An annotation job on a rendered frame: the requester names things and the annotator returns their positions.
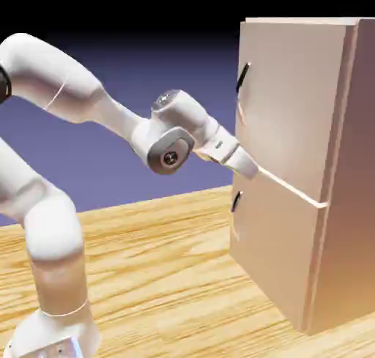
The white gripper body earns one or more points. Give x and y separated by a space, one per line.
242 161

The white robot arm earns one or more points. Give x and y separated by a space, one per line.
55 79

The large light wood door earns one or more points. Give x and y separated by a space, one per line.
290 106

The small light wood door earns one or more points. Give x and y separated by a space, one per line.
275 241

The light wood cabinet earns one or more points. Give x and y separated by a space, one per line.
345 188

